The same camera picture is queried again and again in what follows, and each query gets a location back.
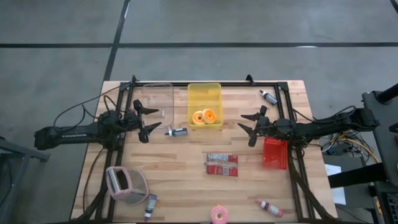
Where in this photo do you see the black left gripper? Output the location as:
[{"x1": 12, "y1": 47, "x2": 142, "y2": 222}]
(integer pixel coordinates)
[{"x1": 123, "y1": 99, "x2": 163, "y2": 144}]

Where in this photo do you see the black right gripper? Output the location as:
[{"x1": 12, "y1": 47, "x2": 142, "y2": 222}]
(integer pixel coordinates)
[{"x1": 238, "y1": 105, "x2": 294, "y2": 148}]

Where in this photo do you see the black bottle white cap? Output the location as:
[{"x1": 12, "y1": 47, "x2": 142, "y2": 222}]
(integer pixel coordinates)
[
  {"x1": 164, "y1": 127, "x2": 189, "y2": 138},
  {"x1": 259, "y1": 90, "x2": 279, "y2": 106}
]

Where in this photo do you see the red snack package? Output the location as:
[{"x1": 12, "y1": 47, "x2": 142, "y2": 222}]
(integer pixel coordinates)
[{"x1": 205, "y1": 152, "x2": 239, "y2": 177}]

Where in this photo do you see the yellow plastic bin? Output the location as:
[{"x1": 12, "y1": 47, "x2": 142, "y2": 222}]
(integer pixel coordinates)
[{"x1": 187, "y1": 82, "x2": 224, "y2": 130}]

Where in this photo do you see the purplish red dropper bottle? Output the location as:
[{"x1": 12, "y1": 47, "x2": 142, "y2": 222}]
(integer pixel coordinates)
[{"x1": 144, "y1": 194, "x2": 158, "y2": 222}]

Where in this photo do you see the light red dropper bottle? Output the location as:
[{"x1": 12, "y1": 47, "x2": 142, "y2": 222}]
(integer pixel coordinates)
[{"x1": 256, "y1": 199, "x2": 284, "y2": 218}]

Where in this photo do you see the pink frosted toy donut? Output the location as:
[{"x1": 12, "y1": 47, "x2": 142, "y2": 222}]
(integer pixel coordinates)
[{"x1": 210, "y1": 204, "x2": 229, "y2": 224}]

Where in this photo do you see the clear plastic bin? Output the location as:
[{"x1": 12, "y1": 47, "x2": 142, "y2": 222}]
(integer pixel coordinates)
[{"x1": 141, "y1": 82, "x2": 175, "y2": 128}]

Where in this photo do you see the red plastic basket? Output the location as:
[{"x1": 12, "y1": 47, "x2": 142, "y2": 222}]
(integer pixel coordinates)
[{"x1": 262, "y1": 137, "x2": 289, "y2": 170}]

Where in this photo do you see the pink mesh basket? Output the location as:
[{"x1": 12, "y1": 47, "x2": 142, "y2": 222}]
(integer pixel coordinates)
[{"x1": 105, "y1": 166, "x2": 149, "y2": 205}]

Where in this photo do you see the white paper sheet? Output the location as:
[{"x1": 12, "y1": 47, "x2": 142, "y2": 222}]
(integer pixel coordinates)
[{"x1": 324, "y1": 164, "x2": 347, "y2": 205}]

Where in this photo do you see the grey equipment cart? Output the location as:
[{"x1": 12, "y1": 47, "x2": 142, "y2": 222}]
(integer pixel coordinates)
[{"x1": 361, "y1": 83, "x2": 398, "y2": 187}]

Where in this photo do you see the grey metal stand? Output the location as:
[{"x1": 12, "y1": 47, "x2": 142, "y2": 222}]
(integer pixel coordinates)
[{"x1": 0, "y1": 136, "x2": 50, "y2": 224}]

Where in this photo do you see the laptop keyboard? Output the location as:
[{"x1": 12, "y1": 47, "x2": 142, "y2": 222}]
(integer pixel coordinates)
[{"x1": 374, "y1": 190, "x2": 398, "y2": 224}]

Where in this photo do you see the black aluminium table frame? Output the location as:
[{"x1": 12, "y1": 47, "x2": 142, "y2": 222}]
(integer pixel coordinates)
[{"x1": 74, "y1": 80, "x2": 336, "y2": 223}]

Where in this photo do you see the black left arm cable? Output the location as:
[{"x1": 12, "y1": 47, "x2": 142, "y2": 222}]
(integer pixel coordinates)
[{"x1": 52, "y1": 81, "x2": 134, "y2": 133}]

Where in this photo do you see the tangled cable bundle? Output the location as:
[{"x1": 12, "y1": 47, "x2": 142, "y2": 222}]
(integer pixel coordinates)
[{"x1": 320, "y1": 130, "x2": 380, "y2": 164}]

